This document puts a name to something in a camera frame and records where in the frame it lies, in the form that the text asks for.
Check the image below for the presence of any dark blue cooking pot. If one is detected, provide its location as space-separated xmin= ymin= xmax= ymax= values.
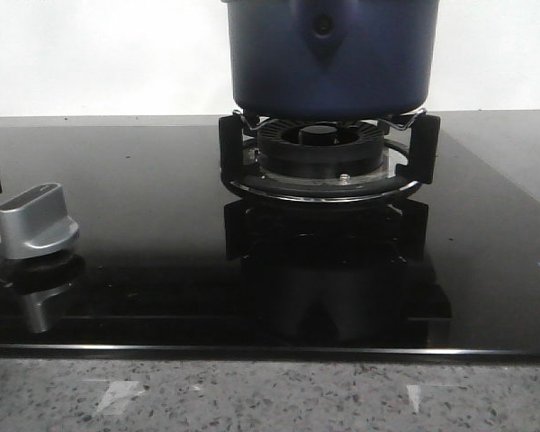
xmin=226 ymin=0 xmax=439 ymax=121

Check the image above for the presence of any black pot support grate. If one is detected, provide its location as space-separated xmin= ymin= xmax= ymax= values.
xmin=219 ymin=109 xmax=440 ymax=207

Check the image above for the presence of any black round gas burner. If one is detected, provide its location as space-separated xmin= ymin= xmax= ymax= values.
xmin=241 ymin=119 xmax=386 ymax=186

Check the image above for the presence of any black glass gas cooktop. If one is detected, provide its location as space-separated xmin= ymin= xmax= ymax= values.
xmin=0 ymin=115 xmax=540 ymax=362

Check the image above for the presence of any silver stove control knob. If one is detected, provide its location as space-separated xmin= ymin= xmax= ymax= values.
xmin=0 ymin=183 xmax=79 ymax=260

